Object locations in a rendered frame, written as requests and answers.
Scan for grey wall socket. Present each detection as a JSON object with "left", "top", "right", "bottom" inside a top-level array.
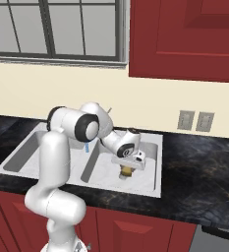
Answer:
[
  {"left": 177, "top": 109, "right": 197, "bottom": 132},
  {"left": 195, "top": 111, "right": 216, "bottom": 133}
]

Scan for grey dishwasher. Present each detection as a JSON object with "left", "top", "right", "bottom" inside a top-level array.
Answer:
[{"left": 188, "top": 223, "right": 229, "bottom": 252}]

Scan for red base cupboard door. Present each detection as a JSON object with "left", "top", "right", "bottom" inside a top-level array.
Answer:
[
  {"left": 0, "top": 188, "right": 99, "bottom": 252},
  {"left": 94, "top": 207, "right": 199, "bottom": 252}
]

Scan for red wall cupboard door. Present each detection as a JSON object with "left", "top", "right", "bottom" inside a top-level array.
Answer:
[{"left": 128, "top": 0, "right": 229, "bottom": 85}]

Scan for yellow sponge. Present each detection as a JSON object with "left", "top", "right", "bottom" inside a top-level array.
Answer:
[{"left": 119, "top": 164, "right": 136, "bottom": 180}]

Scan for grey framed window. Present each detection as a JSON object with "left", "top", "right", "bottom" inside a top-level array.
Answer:
[{"left": 0, "top": 0, "right": 129, "bottom": 69}]

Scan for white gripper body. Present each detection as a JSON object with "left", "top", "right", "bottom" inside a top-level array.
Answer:
[{"left": 110, "top": 155, "right": 147, "bottom": 172}]

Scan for steel double sink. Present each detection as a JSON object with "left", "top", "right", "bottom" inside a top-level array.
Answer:
[{"left": 0, "top": 121, "right": 164, "bottom": 199}]

